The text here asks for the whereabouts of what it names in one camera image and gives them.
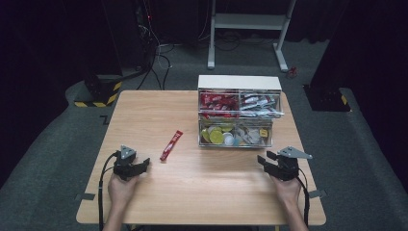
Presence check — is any pile of red packets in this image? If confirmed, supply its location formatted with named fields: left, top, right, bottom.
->
left=200, top=92, right=240, bottom=118

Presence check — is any grey tape piece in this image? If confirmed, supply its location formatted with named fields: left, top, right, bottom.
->
left=308, top=189, right=328, bottom=199
left=74, top=192, right=96, bottom=202

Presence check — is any heap of yellow capsules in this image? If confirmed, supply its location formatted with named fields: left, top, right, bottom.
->
left=200, top=118, right=236, bottom=145

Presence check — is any pile of silver packets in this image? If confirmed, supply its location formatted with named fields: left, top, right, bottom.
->
left=240, top=93, right=284, bottom=117

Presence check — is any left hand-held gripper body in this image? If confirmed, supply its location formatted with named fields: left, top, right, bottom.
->
left=112, top=144, right=138, bottom=182

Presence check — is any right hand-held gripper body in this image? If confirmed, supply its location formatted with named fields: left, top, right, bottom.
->
left=271, top=145, right=314, bottom=182

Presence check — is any clear drawer with silver packets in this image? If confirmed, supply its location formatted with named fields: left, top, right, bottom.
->
left=239, top=90, right=286, bottom=118

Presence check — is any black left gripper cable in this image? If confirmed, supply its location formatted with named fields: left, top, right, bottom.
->
left=97, top=151, right=118, bottom=231

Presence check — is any clear drawer with yellow capsules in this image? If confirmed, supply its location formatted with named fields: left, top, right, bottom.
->
left=198, top=117, right=238, bottom=149

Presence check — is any dark base with yellow strip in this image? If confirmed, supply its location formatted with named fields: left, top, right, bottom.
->
left=302, top=83, right=351, bottom=113

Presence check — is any red stick sachet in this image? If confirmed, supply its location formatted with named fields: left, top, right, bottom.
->
left=159, top=129, right=185, bottom=163

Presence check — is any heap of grey packets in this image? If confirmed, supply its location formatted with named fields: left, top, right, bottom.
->
left=235, top=126, right=263, bottom=146

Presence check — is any black yellow striped base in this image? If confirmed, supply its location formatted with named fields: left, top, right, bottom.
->
left=73, top=73, right=124, bottom=109

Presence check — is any white capsule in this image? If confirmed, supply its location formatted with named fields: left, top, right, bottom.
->
left=222, top=131, right=236, bottom=146

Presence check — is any bundle of floor cables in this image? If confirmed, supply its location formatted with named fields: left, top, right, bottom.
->
left=136, top=23, right=176, bottom=91

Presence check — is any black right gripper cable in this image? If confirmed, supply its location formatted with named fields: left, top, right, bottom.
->
left=295, top=167, right=311, bottom=227

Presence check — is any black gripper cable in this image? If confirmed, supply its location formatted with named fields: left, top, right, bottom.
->
left=97, top=151, right=118, bottom=231
left=295, top=167, right=311, bottom=227

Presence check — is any person's left hand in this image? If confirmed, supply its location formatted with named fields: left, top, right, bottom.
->
left=107, top=172, right=140, bottom=210

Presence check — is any person's right hand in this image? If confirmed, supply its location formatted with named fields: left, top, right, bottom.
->
left=269, top=174, right=303, bottom=210

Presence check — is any white metal stand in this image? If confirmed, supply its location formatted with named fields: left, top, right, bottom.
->
left=206, top=0, right=298, bottom=72

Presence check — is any black equipment rack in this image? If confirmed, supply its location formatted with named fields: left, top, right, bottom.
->
left=101, top=0, right=156, bottom=75

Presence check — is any clear drawer with red packets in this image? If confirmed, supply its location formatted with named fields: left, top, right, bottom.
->
left=198, top=90, right=242, bottom=119

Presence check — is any clear drawer with grey packets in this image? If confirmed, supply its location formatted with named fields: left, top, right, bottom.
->
left=235, top=118, right=274, bottom=149

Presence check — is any white drawer organizer cabinet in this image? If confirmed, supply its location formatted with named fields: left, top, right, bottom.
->
left=196, top=74, right=286, bottom=149

